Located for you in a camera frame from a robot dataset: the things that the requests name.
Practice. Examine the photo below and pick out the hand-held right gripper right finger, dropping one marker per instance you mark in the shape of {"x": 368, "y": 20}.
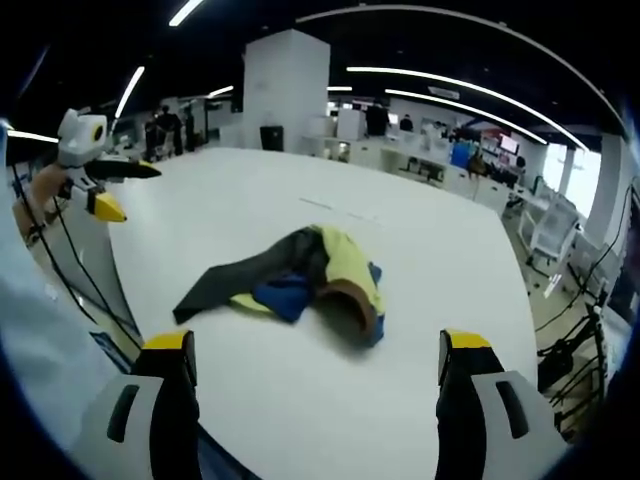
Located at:
{"x": 480, "y": 400}

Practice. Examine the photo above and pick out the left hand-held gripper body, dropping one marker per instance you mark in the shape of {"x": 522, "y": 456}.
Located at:
{"x": 80, "y": 137}

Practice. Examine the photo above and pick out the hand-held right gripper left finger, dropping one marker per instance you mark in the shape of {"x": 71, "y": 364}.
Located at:
{"x": 150, "y": 400}

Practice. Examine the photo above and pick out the yellow blue grey garment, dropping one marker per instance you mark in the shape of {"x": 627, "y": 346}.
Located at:
{"x": 345, "y": 260}

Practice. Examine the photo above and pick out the person's left hand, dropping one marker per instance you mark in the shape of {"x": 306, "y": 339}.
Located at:
{"x": 47, "y": 187}

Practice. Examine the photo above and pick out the black metal stand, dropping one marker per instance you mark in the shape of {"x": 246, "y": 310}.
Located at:
{"x": 575, "y": 350}

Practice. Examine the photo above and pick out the black waste bin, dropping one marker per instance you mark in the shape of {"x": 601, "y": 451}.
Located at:
{"x": 271, "y": 137}

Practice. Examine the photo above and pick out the white square pillar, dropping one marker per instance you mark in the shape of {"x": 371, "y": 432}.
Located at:
{"x": 285, "y": 85}

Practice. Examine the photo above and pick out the white mesh chair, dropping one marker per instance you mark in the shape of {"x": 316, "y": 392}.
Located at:
{"x": 552, "y": 227}

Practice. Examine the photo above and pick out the blue board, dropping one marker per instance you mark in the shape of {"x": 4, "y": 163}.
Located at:
{"x": 462, "y": 155}

